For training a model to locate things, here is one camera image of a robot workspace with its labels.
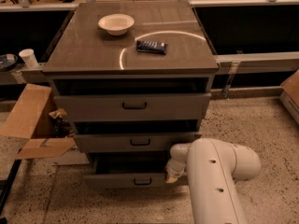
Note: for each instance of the grey bottom drawer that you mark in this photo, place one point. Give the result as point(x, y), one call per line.
point(130, 170)

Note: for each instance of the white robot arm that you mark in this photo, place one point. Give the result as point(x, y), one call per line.
point(212, 168)

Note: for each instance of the grey top drawer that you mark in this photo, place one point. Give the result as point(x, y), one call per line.
point(134, 107)

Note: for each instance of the dark blue snack packet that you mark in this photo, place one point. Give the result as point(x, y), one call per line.
point(151, 47)

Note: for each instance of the grey drawer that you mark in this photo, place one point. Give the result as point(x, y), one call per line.
point(130, 170)
point(126, 142)
point(134, 107)

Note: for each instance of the white bowl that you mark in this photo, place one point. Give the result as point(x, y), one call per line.
point(116, 24)

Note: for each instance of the white paper cup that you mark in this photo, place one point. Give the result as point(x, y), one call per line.
point(28, 56)

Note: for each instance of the grey drawer cabinet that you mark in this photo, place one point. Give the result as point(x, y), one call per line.
point(89, 61)

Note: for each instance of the open cardboard box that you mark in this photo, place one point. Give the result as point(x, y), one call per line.
point(30, 119)

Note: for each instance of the cardboard box at right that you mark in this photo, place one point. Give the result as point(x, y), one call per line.
point(290, 95)

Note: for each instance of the dark round lid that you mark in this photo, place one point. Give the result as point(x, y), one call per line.
point(8, 62)

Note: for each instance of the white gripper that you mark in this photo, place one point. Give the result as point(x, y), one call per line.
point(175, 167)

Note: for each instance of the grey middle drawer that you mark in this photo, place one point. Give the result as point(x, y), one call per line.
point(126, 142)

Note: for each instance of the black bar on floor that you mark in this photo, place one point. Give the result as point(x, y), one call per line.
point(6, 184)

